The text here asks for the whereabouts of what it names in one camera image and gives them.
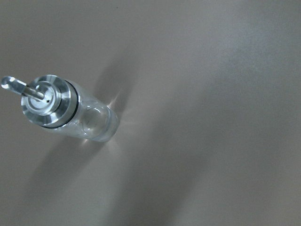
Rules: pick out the clear glass sauce dispenser bottle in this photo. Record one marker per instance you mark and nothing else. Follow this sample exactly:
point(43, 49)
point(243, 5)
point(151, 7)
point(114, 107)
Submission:
point(63, 107)

